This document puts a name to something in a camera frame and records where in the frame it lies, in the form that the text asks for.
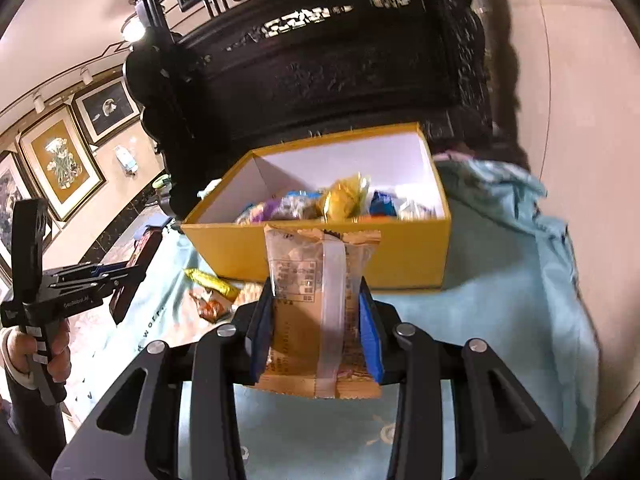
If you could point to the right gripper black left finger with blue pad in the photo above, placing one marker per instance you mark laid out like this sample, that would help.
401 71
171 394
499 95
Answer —
133 431

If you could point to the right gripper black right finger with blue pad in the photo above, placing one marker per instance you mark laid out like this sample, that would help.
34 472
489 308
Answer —
500 431

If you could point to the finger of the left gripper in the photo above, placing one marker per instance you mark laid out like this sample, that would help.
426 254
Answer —
95 289
84 273

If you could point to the brown biscuit packet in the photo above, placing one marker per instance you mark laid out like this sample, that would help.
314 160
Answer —
315 278

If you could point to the blue snack bag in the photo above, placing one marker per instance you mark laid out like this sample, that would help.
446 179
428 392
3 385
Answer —
382 204

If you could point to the person's left hand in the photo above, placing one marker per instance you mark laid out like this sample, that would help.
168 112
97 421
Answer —
17 348

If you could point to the gold framed flower picture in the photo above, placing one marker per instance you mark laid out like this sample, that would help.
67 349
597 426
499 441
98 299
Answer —
61 162

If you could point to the framed ink landscape picture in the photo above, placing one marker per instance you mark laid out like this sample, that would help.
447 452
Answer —
14 186

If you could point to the orange brown snack packet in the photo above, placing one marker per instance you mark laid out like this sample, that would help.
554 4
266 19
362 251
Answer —
211 307

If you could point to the yellow snack bar packet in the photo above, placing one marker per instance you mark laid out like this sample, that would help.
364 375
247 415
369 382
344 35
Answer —
212 282

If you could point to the light blue tablecloth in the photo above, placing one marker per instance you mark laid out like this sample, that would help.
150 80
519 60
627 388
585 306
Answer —
510 279

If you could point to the black framed dark picture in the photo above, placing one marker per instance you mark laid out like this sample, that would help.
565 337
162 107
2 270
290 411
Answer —
105 110

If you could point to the purple snack packet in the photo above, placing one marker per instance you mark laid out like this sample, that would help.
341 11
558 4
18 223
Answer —
276 209

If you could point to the yellow cardboard box white inside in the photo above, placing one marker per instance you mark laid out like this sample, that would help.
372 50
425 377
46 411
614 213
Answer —
407 254

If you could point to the dark carved wooden cabinet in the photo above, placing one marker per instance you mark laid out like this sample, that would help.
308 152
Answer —
217 78

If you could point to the yellow orange snack bag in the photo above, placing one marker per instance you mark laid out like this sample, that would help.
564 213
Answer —
343 199

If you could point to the pink cloth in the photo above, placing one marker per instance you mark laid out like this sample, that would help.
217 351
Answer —
456 156

